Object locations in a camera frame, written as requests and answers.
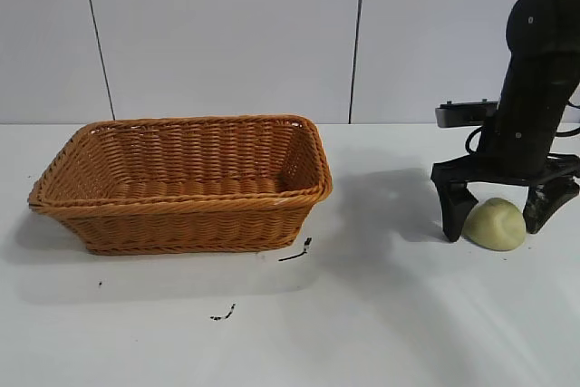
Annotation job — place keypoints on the brown woven wicker basket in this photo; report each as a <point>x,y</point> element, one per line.
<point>181,224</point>

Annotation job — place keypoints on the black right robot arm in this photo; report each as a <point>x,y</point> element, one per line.
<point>544,20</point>

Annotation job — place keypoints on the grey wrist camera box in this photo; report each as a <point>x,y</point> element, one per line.
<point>462,114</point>

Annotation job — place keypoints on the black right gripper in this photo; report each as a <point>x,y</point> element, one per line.
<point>521,133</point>

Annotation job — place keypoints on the pale yellow egg yolk pastry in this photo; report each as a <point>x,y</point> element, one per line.
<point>496,228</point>

